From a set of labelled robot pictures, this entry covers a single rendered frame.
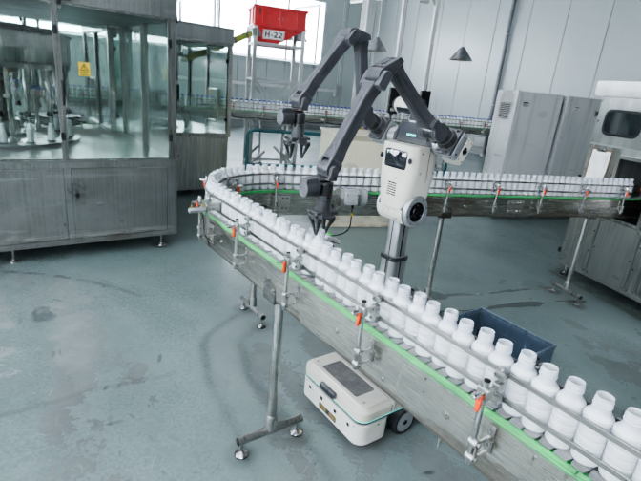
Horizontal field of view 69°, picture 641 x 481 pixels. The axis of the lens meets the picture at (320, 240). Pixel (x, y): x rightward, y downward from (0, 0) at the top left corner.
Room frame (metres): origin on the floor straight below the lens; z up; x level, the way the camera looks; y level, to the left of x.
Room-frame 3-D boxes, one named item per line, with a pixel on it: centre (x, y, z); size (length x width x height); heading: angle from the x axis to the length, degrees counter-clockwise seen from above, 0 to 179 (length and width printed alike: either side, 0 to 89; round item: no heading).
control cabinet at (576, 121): (7.67, -3.75, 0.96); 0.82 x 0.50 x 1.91; 109
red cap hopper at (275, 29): (8.56, 1.09, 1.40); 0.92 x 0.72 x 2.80; 109
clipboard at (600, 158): (4.67, -2.63, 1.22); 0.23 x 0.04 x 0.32; 19
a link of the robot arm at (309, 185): (1.67, 0.03, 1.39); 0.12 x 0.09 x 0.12; 126
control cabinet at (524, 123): (7.39, -2.90, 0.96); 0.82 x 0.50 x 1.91; 109
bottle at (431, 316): (1.22, -0.34, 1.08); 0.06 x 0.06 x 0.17
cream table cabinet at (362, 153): (6.14, -0.47, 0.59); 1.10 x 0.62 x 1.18; 109
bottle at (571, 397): (0.89, -0.59, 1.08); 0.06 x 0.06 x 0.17
